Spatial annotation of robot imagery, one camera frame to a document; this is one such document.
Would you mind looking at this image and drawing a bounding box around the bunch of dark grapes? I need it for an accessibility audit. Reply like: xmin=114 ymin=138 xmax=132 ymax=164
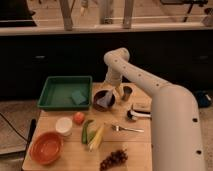
xmin=99 ymin=150 xmax=128 ymax=171

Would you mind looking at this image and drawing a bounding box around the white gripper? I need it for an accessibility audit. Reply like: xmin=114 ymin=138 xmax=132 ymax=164
xmin=105 ymin=71 xmax=123 ymax=104

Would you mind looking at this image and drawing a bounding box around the orange bowl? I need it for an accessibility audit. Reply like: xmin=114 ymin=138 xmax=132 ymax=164
xmin=30 ymin=132 xmax=63 ymax=165

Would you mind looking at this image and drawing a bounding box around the yellow corn cob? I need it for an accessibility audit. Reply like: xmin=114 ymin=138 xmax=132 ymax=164
xmin=88 ymin=124 xmax=105 ymax=151

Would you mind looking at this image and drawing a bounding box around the silver fork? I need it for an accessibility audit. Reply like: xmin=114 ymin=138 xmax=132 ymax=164
xmin=111 ymin=125 xmax=144 ymax=133

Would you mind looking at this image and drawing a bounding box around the red tomato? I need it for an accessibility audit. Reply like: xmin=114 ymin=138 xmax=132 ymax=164
xmin=73 ymin=112 xmax=85 ymax=125

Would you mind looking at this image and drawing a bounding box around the metal cup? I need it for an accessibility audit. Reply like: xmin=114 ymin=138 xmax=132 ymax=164
xmin=122 ymin=86 xmax=132 ymax=101

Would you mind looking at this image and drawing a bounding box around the green plastic tray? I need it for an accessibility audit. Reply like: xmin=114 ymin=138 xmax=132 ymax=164
xmin=38 ymin=76 xmax=92 ymax=111

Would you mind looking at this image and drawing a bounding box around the white lidded cup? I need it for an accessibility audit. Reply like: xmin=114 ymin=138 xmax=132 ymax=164
xmin=55 ymin=117 xmax=72 ymax=136

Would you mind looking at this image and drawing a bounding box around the purple bowl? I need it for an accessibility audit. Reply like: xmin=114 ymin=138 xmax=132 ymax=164
xmin=93 ymin=90 xmax=115 ymax=112

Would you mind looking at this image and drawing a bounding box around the teal sponge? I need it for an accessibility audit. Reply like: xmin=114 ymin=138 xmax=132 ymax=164
xmin=71 ymin=91 xmax=86 ymax=105

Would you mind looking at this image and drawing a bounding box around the grey towel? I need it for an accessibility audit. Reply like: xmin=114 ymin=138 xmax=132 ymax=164
xmin=97 ymin=90 xmax=113 ymax=108

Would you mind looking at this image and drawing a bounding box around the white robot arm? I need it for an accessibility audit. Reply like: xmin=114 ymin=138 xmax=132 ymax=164
xmin=104 ymin=48 xmax=206 ymax=171

